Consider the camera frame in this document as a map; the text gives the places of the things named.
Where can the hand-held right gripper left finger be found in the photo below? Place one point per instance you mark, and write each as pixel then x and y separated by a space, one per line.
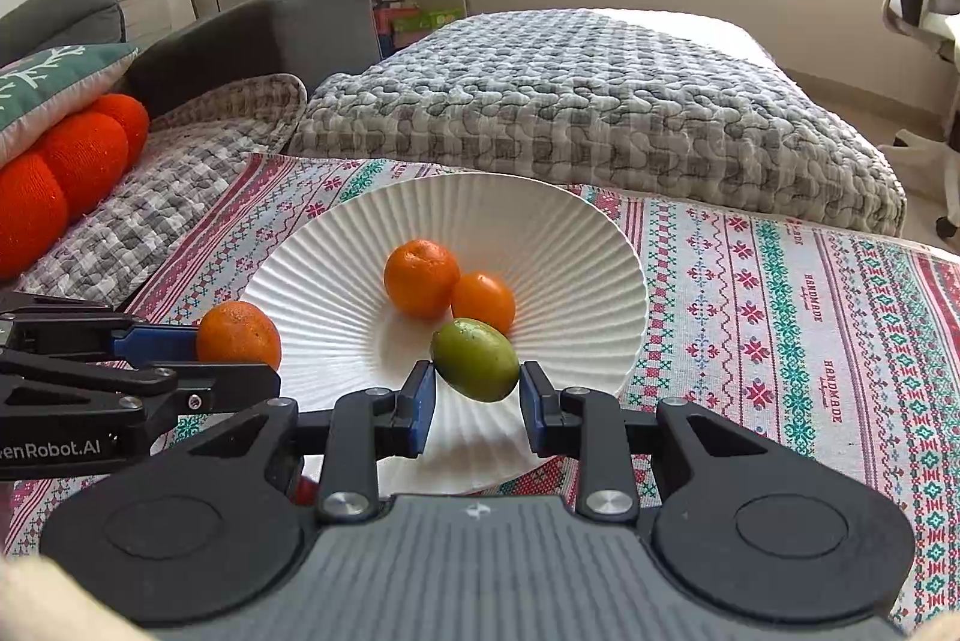
pixel 424 408

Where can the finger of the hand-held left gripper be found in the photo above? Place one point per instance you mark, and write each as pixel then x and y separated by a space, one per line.
pixel 157 341
pixel 225 386

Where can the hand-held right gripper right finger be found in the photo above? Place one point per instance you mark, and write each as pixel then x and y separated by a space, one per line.
pixel 531 410

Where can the large orange tangerine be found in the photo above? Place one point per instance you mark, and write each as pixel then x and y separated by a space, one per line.
pixel 240 333
pixel 420 277

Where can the green lime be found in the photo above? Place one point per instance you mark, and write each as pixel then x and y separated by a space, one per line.
pixel 474 357

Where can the white ribbed plate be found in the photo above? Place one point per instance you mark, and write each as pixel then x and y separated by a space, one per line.
pixel 525 236

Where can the small orange tangerine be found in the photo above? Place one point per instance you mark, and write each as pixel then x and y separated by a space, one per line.
pixel 485 300

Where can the grey checked blanket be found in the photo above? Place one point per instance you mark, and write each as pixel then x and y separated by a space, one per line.
pixel 150 213

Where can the small red object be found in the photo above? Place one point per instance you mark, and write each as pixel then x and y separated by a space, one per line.
pixel 304 492

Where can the beige fuzzy cloth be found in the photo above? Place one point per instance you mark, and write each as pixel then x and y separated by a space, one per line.
pixel 52 603

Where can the orange knitted cushion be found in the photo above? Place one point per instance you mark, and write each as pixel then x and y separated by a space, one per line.
pixel 52 176

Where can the red green patterned blanket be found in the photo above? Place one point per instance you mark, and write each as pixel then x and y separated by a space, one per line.
pixel 750 311

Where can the green snowflake pillow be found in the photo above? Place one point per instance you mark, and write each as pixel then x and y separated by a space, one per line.
pixel 45 86

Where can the grey quilted blanket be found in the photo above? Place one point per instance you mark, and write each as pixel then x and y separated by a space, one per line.
pixel 600 108

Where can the grey sofa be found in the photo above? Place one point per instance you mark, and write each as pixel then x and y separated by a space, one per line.
pixel 300 26

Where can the white mattress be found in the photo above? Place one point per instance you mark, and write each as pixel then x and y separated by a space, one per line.
pixel 705 29

